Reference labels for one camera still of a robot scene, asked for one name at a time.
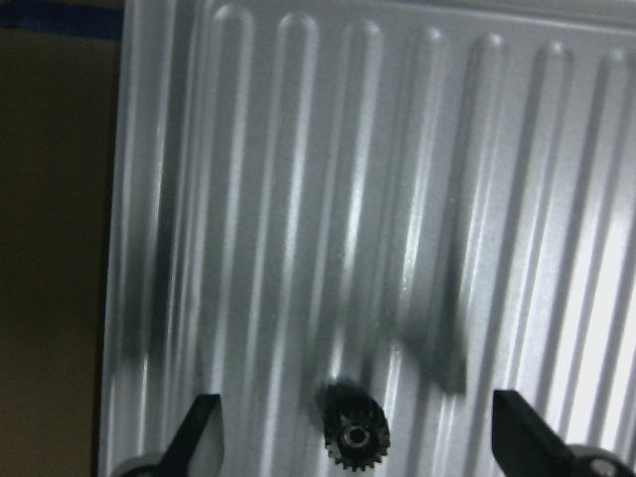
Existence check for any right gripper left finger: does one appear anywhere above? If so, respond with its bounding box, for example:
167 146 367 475
156 394 225 476

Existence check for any grey metal tray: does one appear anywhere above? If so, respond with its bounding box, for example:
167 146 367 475
97 1 635 476

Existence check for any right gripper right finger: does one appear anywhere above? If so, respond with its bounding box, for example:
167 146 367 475
491 390 591 477

